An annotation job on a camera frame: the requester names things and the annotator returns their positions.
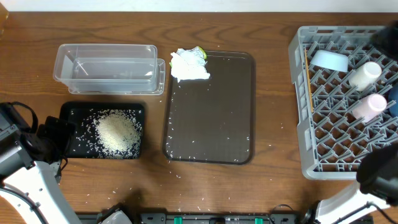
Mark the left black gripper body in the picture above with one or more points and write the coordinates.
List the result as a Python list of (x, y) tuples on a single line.
[(51, 154)]

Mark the white rice pile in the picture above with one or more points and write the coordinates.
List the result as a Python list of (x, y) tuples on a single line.
[(116, 133)]

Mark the white paper napkin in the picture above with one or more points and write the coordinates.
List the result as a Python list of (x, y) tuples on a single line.
[(189, 64)]

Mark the light blue bowl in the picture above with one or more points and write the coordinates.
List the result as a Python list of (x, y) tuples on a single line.
[(330, 60)]

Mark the cream white cup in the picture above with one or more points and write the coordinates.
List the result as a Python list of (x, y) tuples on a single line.
[(365, 75)]

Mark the pink cup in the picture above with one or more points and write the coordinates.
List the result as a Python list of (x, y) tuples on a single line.
[(370, 107)]

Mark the dark blue plate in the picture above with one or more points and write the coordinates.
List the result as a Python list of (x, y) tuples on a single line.
[(393, 96)]

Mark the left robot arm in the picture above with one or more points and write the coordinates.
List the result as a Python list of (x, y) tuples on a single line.
[(33, 190)]

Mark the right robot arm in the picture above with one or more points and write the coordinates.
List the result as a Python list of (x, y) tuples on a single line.
[(375, 187)]

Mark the black waste tray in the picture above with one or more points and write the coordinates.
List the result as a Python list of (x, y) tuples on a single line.
[(130, 109)]

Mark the grey dishwasher rack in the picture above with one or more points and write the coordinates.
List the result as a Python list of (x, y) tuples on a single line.
[(332, 142)]

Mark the clear plastic bin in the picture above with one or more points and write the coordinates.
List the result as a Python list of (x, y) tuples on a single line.
[(110, 69)]

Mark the dark brown serving tray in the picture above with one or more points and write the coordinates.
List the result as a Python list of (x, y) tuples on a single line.
[(212, 121)]

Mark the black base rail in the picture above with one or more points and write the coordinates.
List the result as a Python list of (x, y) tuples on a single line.
[(153, 218)]

